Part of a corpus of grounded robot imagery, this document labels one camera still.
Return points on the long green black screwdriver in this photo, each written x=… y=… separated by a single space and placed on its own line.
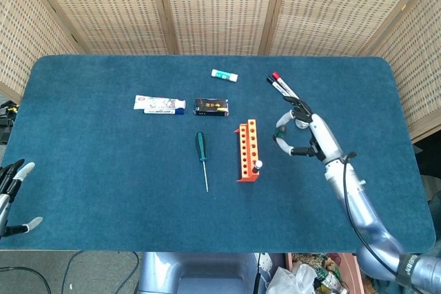
x=200 y=146

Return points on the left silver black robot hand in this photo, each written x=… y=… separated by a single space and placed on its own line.
x=8 y=184

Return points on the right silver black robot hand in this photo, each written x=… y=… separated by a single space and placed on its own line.
x=325 y=135

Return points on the woven wooden folding screen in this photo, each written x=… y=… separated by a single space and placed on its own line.
x=220 y=8

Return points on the black equipment beside table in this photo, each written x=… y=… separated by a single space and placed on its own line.
x=7 y=125

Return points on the pink box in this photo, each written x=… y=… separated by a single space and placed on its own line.
x=348 y=273

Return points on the blue table cloth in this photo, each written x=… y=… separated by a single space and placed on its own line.
x=103 y=187

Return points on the white plastic bag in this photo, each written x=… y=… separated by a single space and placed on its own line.
x=293 y=280

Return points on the orange tube rack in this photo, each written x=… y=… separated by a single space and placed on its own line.
x=245 y=149

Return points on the white green glue stick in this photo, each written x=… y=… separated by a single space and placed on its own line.
x=224 y=75

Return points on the blue-grey robot torso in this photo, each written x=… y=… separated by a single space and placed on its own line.
x=206 y=273

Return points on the white toothpaste tube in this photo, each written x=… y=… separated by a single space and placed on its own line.
x=155 y=102

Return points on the white marker with black cap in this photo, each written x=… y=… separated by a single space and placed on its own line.
x=269 y=80

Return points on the black rectangular box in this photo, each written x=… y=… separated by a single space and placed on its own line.
x=210 y=106

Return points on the white marker with red cap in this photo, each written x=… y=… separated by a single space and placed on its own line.
x=276 y=75

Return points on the small white jar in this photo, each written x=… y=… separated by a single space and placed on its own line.
x=301 y=125

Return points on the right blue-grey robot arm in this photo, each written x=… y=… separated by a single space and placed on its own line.
x=361 y=211

